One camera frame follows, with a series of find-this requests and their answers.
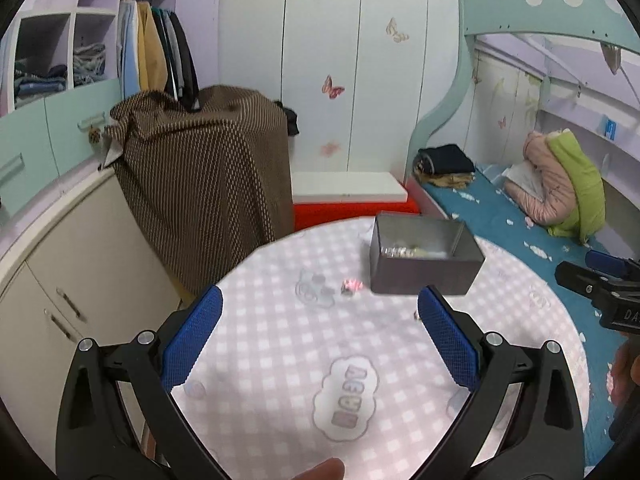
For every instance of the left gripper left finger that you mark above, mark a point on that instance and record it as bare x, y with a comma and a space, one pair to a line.
189, 332

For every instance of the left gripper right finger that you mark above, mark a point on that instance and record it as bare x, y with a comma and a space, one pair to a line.
454, 335

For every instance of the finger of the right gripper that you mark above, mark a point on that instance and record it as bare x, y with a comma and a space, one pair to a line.
611, 265

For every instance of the right hand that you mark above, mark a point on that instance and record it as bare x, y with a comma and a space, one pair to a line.
623, 375

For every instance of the left hand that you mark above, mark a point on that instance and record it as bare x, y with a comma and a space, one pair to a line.
331, 469

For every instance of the grey metal box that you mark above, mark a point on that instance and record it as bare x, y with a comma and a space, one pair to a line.
409, 252

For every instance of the pink checked tablecloth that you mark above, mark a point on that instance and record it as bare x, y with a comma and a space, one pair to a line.
295, 372

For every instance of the pink cat hair clip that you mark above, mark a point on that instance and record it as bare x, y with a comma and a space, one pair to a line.
351, 286

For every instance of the beige cabinet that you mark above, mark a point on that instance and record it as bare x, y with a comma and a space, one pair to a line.
81, 270

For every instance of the teal bed mattress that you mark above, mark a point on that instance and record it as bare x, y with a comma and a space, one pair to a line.
516, 294

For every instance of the brown dotted cloth cover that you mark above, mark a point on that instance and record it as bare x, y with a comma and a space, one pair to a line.
209, 186

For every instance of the folded dark clothes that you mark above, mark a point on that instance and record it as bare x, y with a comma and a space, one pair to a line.
445, 167

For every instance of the red stool white top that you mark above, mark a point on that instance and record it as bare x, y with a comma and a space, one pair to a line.
326, 197

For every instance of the teal drawer unit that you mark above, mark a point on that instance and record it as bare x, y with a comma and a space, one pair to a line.
46, 139

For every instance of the hanging clothes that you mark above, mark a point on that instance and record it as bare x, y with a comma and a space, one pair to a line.
154, 55

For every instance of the white shelf unit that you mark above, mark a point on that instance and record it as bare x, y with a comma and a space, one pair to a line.
45, 33

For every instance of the teal bunk bed frame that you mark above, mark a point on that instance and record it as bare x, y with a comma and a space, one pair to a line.
609, 21

